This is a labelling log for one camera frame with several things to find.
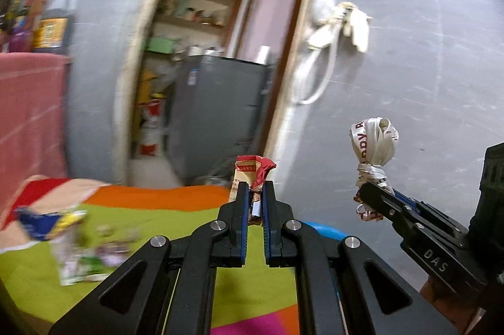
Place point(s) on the purple packet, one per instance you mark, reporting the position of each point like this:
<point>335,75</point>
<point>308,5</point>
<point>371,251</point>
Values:
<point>19,37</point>

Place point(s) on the grey metal appliance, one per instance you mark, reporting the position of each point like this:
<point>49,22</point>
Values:
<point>212,114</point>

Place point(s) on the wooden wall shelf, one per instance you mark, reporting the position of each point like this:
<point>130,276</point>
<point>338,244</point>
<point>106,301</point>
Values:
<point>185,22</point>

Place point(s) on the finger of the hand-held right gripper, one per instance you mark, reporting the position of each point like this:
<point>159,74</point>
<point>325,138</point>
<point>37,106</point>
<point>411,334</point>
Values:
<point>429,252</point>
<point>437,215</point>

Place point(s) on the large dark oil bottle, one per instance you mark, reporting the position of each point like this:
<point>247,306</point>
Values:
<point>53,27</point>

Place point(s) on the brown wooden door frame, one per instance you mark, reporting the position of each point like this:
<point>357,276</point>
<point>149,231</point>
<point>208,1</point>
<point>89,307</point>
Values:
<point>293,23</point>

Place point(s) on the pink checked cloth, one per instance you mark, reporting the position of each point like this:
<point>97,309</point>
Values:
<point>27,114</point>

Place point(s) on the white red-print sack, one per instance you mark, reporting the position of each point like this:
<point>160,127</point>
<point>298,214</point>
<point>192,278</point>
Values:
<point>151,122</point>

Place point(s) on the red beige snack wrapper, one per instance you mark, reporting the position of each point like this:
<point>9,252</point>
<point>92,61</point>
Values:
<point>256,169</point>

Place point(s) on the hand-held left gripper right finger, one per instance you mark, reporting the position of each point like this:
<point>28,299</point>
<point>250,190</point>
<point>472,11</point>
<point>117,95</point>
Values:
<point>267,211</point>

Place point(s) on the dark purple wrapper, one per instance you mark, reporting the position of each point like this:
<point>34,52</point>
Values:
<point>114,252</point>

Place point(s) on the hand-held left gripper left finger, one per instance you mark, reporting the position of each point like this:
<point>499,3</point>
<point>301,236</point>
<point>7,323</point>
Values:
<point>244,211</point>

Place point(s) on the white red-print wrapper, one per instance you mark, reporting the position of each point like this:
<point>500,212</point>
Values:
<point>374,146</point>

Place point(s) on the green white wrapper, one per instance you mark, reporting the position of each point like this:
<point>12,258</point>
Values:
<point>78,260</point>

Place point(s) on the green orange colourful blanket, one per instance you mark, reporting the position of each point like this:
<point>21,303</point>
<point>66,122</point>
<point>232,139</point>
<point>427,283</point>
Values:
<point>157,213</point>

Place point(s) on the blue plastic bin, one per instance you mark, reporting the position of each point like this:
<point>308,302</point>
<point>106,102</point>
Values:
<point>321,229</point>

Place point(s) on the white hanging cloth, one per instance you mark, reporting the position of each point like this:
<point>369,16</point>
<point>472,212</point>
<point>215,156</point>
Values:
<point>358,27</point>

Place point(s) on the blue yellow snack packet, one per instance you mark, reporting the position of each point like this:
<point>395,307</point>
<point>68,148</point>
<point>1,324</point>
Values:
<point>47,224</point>

